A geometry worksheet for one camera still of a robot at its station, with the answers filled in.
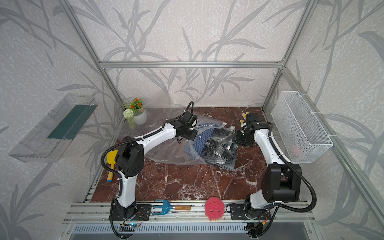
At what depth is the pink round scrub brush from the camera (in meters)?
0.72

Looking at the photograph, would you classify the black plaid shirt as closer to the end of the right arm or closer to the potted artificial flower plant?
the end of the right arm

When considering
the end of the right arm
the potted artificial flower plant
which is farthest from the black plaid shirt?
the potted artificial flower plant

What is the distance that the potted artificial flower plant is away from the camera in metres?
0.99

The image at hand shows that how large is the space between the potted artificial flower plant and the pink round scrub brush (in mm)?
691

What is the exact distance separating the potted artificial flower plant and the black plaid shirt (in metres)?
0.43

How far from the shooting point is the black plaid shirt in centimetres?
82

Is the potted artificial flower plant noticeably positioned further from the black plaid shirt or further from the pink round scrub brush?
the pink round scrub brush

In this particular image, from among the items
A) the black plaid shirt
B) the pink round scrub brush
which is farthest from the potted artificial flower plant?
the pink round scrub brush

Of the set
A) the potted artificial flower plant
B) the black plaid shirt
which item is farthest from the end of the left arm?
the potted artificial flower plant

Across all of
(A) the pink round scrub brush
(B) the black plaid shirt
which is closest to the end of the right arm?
(B) the black plaid shirt

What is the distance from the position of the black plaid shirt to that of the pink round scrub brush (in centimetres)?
18
